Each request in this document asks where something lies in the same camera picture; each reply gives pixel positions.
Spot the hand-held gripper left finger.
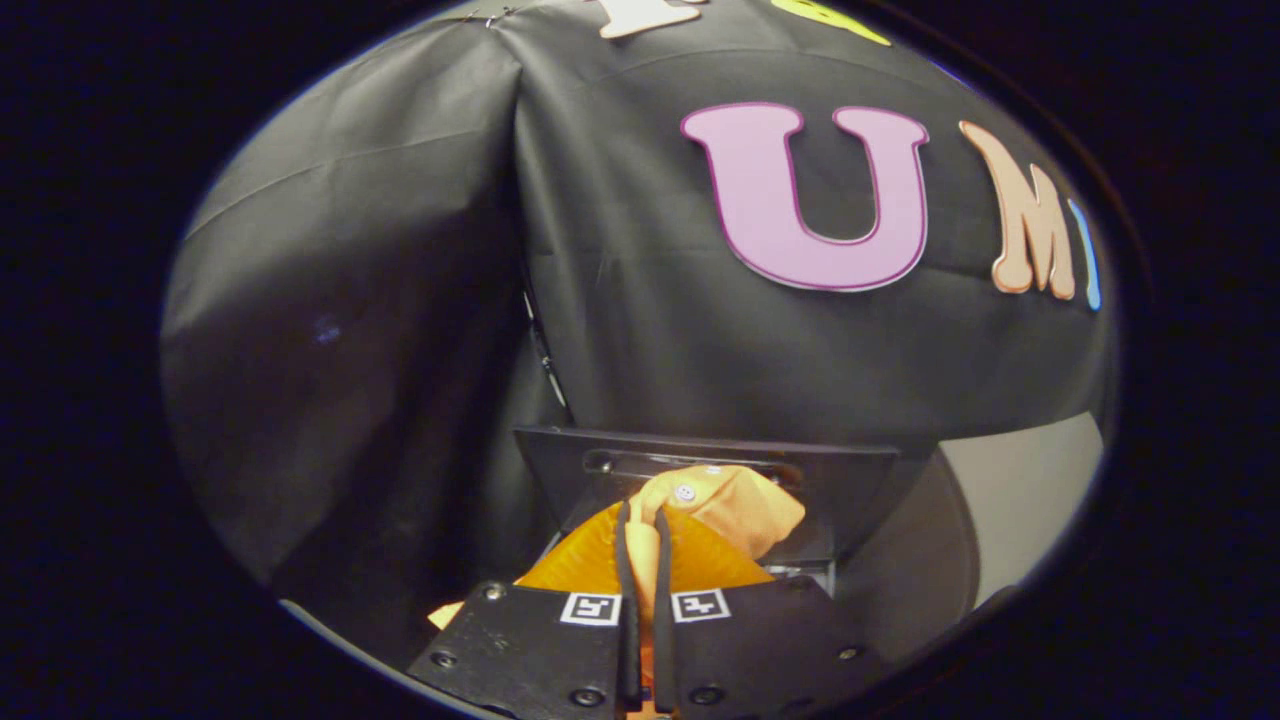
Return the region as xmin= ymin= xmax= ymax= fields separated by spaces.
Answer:
xmin=408 ymin=500 xmax=644 ymax=717

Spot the cream cabinet with grey frame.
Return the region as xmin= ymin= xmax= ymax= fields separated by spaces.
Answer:
xmin=833 ymin=410 xmax=1107 ymax=656

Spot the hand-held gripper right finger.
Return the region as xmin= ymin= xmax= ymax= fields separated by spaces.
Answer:
xmin=654 ymin=507 xmax=891 ymax=717

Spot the yellow shirt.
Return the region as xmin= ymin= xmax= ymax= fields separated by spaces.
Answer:
xmin=428 ymin=464 xmax=807 ymax=720

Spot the black backdrop cloth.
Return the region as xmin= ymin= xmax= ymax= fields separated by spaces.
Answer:
xmin=160 ymin=0 xmax=1116 ymax=641

